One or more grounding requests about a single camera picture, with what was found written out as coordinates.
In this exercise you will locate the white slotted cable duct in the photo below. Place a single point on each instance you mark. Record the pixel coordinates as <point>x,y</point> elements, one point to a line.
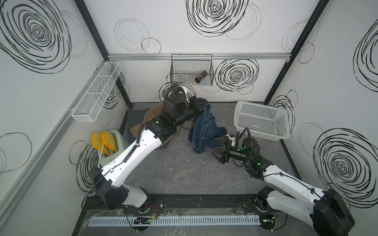
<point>212,220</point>

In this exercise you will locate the white perforated plastic basket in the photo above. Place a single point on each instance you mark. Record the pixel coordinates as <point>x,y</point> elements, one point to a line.
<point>263,121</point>

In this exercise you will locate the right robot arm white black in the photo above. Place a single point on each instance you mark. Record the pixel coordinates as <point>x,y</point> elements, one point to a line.
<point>323,210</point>

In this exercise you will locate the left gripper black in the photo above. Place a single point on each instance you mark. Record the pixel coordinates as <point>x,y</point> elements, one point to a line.
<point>193,103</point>

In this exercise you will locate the blue denim skirt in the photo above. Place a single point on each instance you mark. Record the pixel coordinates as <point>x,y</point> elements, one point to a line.
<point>205,129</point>

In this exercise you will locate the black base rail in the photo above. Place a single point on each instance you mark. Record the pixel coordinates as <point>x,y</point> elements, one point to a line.
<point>158,203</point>

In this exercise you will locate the white wire wall shelf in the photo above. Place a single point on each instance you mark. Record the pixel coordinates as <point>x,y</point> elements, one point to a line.
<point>101,93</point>

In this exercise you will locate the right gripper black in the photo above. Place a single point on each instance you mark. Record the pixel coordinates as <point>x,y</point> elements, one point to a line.
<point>224,156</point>

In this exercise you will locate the tan brown skirt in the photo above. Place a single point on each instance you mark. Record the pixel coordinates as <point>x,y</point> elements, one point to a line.
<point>150,115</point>

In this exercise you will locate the toast slice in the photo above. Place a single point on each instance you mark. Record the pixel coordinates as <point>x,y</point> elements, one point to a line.
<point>97,143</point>
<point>109,140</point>

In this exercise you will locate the dark perforated mat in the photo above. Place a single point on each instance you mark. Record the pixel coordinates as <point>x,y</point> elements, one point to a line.
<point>134,117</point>

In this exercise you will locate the mint green toaster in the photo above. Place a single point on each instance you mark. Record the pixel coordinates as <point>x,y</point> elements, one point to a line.
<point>122,145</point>

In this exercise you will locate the dark cylindrical bottle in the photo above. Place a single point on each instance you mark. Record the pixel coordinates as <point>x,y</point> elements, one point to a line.
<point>201,76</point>

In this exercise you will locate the black wire wall basket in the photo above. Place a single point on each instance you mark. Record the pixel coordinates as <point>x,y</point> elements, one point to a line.
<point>185,67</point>

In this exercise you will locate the left toast slice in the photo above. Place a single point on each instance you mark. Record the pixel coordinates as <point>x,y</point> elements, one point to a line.
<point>97,143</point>

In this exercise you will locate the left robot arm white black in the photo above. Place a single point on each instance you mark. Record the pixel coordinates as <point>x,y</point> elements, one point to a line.
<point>109,181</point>

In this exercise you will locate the right toast slice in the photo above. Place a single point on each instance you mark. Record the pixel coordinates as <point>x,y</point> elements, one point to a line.
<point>109,140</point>

